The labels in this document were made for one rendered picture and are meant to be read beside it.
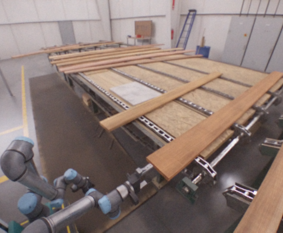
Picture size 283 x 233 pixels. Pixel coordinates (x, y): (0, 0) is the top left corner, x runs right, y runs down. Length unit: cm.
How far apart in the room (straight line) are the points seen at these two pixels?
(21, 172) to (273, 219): 122
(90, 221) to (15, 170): 101
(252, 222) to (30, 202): 127
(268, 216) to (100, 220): 138
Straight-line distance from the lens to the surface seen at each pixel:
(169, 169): 92
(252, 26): 645
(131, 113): 139
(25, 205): 128
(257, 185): 214
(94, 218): 176
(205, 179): 112
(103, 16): 1457
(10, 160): 99
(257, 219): 87
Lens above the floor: 161
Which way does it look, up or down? 34 degrees down
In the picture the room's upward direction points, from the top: straight up
